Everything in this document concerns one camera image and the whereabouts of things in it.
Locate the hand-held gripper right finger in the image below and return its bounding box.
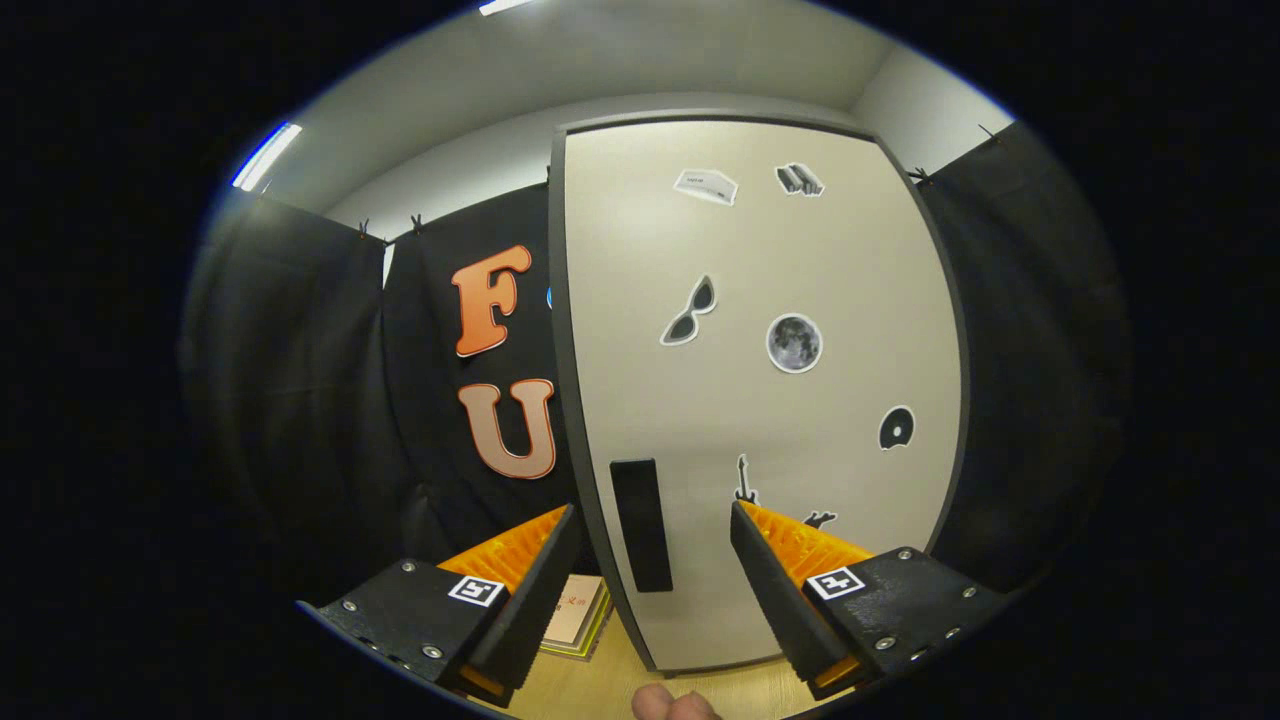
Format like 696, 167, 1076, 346
730, 500, 1006, 701

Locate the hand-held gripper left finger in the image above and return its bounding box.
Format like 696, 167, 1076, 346
297, 503, 579, 709

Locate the black cabinet door handle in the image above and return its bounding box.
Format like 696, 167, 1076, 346
610, 458, 674, 593

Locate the beige shoe cabinet door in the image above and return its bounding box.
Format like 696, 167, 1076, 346
562, 120, 963, 673

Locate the dark grey shoe cabinet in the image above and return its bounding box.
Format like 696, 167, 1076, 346
547, 108, 971, 676

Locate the yellow edged book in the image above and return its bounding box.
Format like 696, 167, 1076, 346
540, 590, 615, 661

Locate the black backdrop cloth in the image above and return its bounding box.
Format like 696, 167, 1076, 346
180, 120, 1131, 611

